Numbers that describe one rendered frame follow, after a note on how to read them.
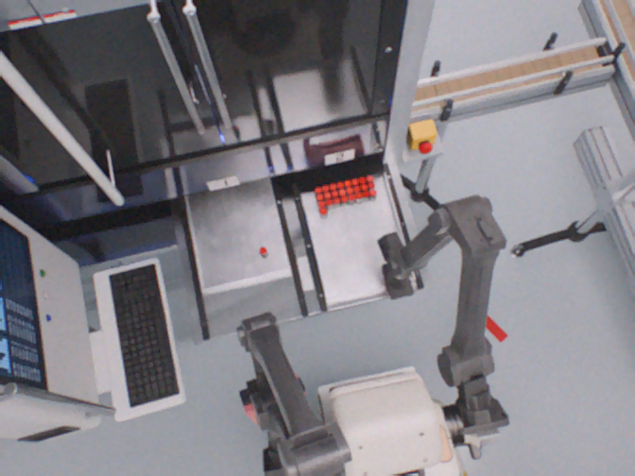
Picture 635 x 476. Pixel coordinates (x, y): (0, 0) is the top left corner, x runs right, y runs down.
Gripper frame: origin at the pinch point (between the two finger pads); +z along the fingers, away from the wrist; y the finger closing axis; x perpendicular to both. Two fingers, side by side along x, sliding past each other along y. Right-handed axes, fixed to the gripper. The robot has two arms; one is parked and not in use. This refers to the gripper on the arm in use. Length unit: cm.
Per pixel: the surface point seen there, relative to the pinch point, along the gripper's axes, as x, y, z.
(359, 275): 8.8, 6.4, 1.9
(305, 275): 24.0, 10.1, 1.9
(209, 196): 47, 41, 2
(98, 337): 87, 9, 10
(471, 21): -81, 138, 89
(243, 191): 37, 41, 2
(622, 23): -89, 64, -3
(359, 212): 3.9, 25.1, 1.8
